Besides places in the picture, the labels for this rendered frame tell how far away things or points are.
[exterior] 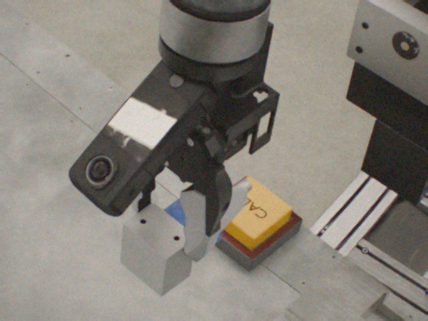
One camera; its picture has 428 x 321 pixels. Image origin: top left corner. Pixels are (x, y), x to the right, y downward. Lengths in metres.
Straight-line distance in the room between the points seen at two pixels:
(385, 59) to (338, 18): 1.60
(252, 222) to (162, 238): 0.20
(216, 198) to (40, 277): 0.29
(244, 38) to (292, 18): 1.97
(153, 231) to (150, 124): 0.15
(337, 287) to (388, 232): 0.99
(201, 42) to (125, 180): 0.11
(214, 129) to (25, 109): 0.46
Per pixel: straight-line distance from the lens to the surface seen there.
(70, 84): 1.20
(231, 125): 0.75
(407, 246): 1.90
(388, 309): 0.95
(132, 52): 2.47
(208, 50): 0.69
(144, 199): 0.86
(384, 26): 1.08
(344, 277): 0.93
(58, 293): 1.00
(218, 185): 0.76
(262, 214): 1.04
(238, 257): 1.03
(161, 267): 0.84
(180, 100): 0.72
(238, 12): 0.67
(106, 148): 0.72
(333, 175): 2.27
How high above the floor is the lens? 1.61
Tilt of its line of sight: 46 degrees down
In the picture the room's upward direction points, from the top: 10 degrees clockwise
